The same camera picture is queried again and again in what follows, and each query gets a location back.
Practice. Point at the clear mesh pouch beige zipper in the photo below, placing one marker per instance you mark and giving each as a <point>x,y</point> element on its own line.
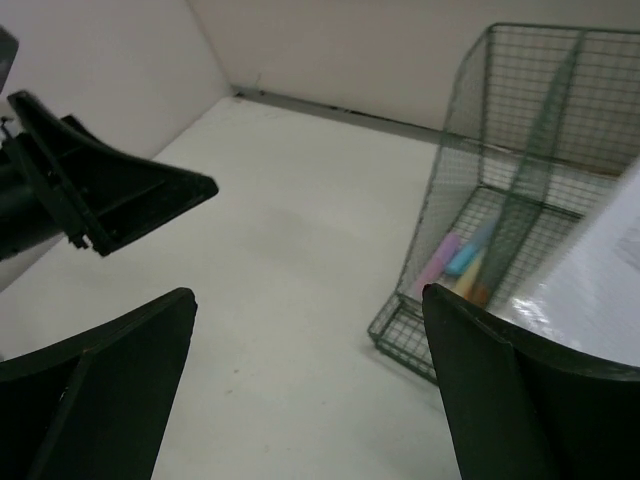
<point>585,295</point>

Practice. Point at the green wire desk organizer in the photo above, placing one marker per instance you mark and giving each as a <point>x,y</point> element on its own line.
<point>542,122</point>

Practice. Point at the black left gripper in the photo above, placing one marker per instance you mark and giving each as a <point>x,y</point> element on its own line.
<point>58,178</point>

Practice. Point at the orange highlighter pen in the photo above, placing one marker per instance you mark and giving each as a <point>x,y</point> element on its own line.
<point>481,296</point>

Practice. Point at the aluminium table edge rail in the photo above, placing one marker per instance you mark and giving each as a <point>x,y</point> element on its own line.
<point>340,114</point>

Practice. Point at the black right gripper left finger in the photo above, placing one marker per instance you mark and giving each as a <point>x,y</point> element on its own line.
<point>96,405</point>

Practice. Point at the blue highlighter pen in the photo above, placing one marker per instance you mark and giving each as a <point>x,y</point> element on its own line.
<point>468,253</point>

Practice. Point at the yellow highlighter pen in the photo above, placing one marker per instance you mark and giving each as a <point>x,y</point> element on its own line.
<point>465,283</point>

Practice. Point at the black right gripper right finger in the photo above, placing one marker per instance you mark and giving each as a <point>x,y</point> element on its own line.
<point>521,406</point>

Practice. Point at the purple highlighter pen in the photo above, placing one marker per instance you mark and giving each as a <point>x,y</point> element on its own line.
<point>437,263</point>

